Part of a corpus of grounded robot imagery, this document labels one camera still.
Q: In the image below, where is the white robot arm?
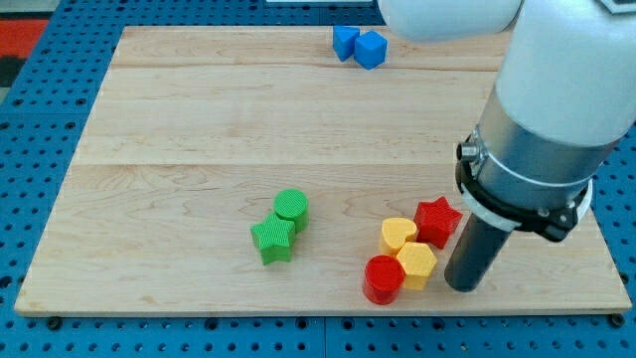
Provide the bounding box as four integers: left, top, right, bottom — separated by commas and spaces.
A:
379, 0, 635, 241

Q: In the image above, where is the green cylinder block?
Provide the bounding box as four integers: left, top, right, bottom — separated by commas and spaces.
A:
273, 189, 309, 233

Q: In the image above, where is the green star block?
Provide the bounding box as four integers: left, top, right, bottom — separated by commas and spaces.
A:
250, 213, 296, 266

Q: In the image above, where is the yellow heart block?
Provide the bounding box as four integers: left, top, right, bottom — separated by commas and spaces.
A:
379, 218, 417, 256

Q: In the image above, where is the wooden board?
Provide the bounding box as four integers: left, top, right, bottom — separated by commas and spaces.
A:
15, 27, 632, 317

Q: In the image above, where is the red cylinder block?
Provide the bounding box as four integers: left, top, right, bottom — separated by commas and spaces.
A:
363, 255, 405, 305

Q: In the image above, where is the red star block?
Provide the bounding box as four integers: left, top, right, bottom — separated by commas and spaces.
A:
413, 197, 463, 250

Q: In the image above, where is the yellow hexagon block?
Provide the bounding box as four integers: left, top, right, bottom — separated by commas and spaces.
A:
397, 242, 437, 290

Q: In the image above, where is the blue cube block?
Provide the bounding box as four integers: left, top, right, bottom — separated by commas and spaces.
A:
354, 31, 388, 70

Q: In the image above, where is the blue angular block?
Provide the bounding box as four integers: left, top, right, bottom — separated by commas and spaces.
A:
332, 25, 360, 62

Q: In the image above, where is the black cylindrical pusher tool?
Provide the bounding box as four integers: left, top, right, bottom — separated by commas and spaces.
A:
444, 214, 511, 292

